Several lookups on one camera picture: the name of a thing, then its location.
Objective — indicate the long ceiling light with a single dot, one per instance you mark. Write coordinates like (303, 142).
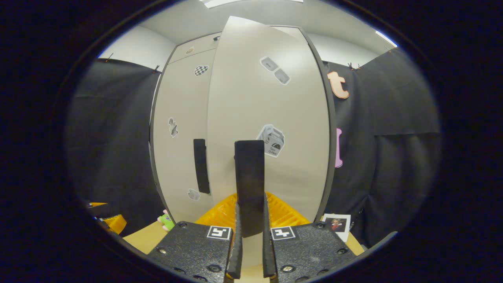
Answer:
(251, 2)

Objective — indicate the stack of photo cards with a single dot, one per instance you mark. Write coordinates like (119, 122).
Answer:
(338, 224)

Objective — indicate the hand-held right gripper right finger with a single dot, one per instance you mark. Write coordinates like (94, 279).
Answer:
(268, 255)

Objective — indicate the white double-door shoe cabinet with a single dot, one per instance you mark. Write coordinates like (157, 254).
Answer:
(333, 125)

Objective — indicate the white shoe cabinet door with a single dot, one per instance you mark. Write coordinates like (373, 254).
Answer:
(243, 98)
(180, 102)

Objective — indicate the green plush toy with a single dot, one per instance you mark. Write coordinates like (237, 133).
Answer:
(167, 222)

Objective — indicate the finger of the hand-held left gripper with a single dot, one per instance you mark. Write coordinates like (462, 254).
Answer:
(97, 204)
(117, 223)

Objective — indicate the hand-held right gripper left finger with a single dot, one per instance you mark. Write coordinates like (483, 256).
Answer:
(237, 255)

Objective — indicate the black backdrop cloth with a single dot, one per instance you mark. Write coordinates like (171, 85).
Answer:
(114, 137)
(393, 177)

